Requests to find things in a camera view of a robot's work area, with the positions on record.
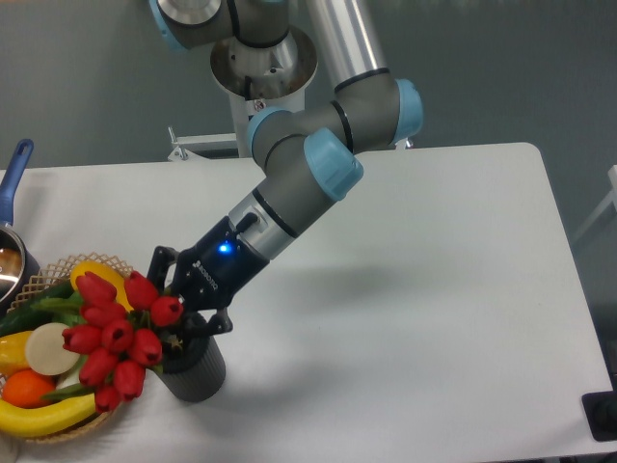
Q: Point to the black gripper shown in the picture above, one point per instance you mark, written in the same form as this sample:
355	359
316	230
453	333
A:
206	277

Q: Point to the red tulip bouquet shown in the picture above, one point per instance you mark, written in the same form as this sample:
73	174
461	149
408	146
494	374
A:
120	346

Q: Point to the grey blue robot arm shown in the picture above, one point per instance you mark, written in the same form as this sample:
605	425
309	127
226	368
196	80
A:
303	177

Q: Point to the dark grey ribbed vase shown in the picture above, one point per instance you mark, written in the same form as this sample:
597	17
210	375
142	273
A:
197	373

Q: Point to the yellow squash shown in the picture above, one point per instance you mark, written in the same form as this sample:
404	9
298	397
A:
112	274

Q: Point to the green bok choy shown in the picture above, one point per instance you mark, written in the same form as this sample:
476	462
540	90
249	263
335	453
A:
70	376

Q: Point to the woven wicker basket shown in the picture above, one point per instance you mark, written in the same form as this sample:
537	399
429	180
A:
54	274

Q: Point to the beige round disc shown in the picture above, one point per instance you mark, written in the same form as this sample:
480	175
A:
45	352

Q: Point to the green cucumber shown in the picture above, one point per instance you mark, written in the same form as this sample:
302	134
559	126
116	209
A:
25	317

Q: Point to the yellow bell pepper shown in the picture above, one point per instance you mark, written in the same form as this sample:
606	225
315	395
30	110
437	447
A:
12	353

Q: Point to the orange fruit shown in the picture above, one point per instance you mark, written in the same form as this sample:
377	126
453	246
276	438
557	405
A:
27	388

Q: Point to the yellow banana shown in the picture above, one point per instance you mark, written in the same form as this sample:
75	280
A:
46	420

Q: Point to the black device at table edge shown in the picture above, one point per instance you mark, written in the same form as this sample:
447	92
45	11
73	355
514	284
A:
600	412

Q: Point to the blue handled saucepan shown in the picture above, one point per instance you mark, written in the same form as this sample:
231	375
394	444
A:
17	264

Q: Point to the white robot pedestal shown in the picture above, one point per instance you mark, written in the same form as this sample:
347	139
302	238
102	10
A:
288	87

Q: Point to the white frame at right edge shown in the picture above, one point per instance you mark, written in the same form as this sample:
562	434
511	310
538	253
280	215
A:
602	214

